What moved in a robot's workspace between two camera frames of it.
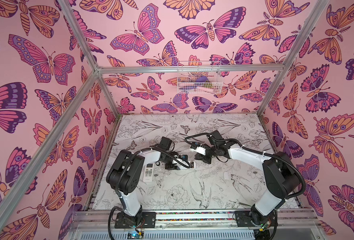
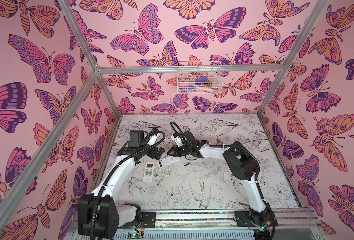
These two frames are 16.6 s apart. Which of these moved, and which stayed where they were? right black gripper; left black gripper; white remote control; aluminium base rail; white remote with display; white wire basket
Moved: right black gripper; white remote control; left black gripper; white remote with display
Stayed: aluminium base rail; white wire basket
